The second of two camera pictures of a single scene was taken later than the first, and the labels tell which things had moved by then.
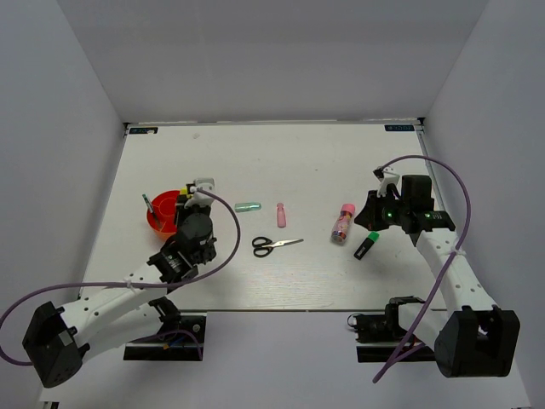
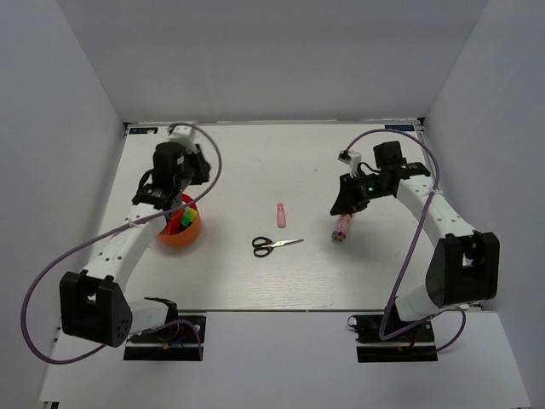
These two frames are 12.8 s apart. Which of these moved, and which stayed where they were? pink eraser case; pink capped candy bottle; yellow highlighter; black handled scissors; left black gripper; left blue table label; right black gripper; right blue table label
Moved: yellow highlighter; left black gripper; right black gripper
Stayed: pink eraser case; pink capped candy bottle; left blue table label; black handled scissors; right blue table label
